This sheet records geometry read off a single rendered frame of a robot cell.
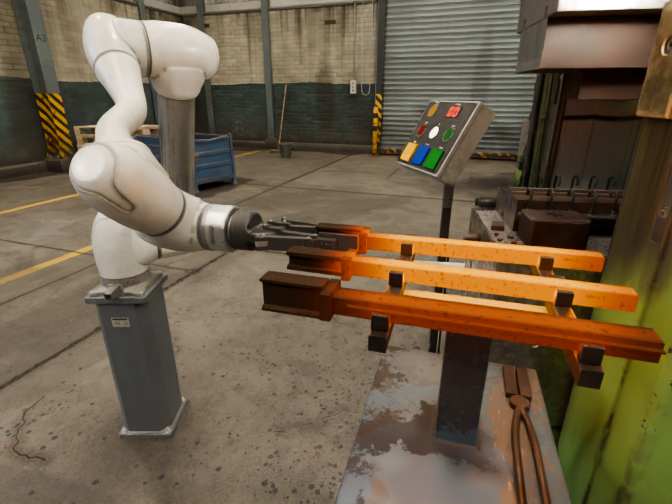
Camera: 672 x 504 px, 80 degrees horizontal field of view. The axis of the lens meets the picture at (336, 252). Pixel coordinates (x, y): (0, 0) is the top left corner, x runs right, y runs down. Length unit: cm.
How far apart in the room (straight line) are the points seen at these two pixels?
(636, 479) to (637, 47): 81
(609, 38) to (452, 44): 799
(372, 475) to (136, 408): 125
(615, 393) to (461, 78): 826
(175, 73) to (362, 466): 102
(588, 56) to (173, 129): 105
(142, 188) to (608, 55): 92
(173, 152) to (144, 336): 64
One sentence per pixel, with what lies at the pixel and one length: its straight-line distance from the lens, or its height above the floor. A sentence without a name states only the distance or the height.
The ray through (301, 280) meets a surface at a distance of 49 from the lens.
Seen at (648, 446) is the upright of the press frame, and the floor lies 68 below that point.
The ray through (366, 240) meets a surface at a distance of 69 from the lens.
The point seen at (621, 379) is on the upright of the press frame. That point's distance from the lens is 92.
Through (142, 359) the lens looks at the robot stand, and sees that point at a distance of 162.
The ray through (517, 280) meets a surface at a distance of 58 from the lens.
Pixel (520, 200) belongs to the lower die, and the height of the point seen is 99.
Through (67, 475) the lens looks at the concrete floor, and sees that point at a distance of 183.
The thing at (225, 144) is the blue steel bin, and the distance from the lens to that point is 609.
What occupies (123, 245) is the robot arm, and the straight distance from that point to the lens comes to 146.
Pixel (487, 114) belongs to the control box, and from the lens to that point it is 152.
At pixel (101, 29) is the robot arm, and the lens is 121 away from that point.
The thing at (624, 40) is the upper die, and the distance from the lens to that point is 107.
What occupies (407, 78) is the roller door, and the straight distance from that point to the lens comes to 906.
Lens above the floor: 122
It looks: 21 degrees down
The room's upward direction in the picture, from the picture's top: straight up
